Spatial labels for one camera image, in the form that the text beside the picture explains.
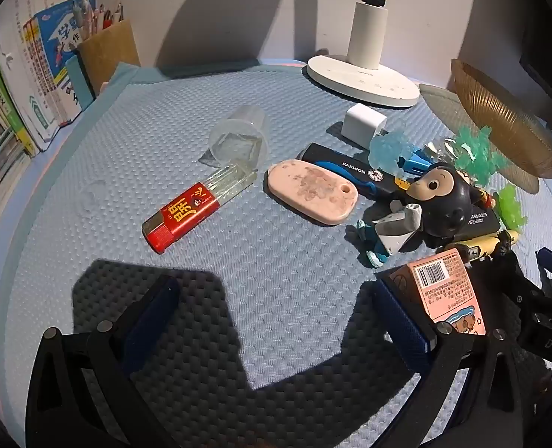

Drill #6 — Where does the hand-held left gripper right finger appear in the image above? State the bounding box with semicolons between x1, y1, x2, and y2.
372;280;524;448

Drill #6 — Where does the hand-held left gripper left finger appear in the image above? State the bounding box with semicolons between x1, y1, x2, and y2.
25;274;181;448

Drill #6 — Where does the pink carton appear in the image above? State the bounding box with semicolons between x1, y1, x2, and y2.
381;249;487;337

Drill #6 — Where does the small green translucent toy piece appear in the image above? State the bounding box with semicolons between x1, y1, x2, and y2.
495;186;530;231

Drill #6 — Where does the black rectangular box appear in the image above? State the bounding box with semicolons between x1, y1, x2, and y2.
463;205;505;240

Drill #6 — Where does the brown ribbed bowl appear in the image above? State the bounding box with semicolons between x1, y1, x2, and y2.
451;58;552;178

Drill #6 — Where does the yellow lighter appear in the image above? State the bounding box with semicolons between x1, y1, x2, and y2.
444;231;522;262

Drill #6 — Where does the white and teal toy figure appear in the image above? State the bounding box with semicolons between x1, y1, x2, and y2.
355;203;421;269

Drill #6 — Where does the red and clear lighter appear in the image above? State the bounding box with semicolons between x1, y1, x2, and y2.
142;168;258;255

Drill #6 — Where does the black monkey figurine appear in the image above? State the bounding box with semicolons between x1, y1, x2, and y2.
407;162;484;246

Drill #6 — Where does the large green translucent toy piece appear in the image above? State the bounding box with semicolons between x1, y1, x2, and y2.
449;126;508;183

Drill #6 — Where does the blue textured mat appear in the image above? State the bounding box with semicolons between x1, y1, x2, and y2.
0;58;552;448

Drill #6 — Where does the small blue box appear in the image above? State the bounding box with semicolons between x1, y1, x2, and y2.
400;149;433;175

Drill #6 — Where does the pink oval eraser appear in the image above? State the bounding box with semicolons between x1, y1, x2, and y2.
267;159;358;226

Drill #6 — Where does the black and blue utility knife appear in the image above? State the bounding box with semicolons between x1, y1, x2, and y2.
297;142;414;199

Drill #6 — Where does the light blue translucent toy piece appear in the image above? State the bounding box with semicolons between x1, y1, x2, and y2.
368;131;414;169

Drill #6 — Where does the clear plastic cup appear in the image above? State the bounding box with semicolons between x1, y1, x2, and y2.
209;106;270;172

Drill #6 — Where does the dark screen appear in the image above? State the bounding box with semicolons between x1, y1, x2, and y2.
519;4;552;113

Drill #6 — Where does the white charger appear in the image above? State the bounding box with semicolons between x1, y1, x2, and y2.
342;105;389;147

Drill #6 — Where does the light blue box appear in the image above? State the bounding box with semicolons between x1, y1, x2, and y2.
65;53;94;109

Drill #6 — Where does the white lamp base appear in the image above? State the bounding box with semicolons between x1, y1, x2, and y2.
306;0;420;108

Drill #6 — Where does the brown pen holder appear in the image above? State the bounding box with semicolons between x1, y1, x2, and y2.
77;19;141;96

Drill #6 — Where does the row of upright books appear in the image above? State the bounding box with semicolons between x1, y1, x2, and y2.
0;0;94;159

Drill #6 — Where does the bunch of pens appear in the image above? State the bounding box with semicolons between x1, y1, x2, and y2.
73;0;127;40

